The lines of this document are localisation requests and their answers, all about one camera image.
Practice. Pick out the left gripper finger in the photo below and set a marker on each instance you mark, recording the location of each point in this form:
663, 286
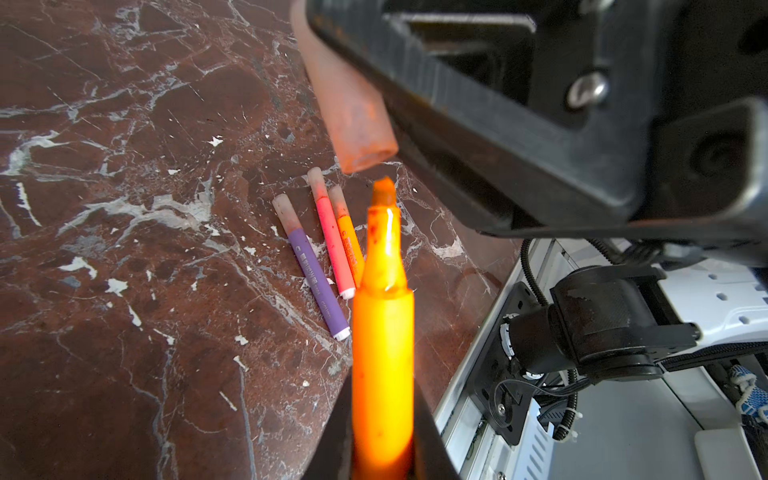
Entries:
641, 120

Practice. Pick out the orange highlighter pen group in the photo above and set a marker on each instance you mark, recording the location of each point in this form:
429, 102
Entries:
383, 349

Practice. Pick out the pink highlighter pen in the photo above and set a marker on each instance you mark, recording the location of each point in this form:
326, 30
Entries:
343, 276

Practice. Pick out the purple highlighter pen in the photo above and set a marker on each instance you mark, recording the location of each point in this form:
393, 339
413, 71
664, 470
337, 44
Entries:
311, 268

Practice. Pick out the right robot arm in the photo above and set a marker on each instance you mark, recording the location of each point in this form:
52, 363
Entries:
634, 372

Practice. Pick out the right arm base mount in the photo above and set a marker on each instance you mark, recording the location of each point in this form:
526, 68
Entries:
524, 354

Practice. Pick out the aluminium front rail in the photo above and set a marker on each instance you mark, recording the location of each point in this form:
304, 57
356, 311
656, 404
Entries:
474, 450

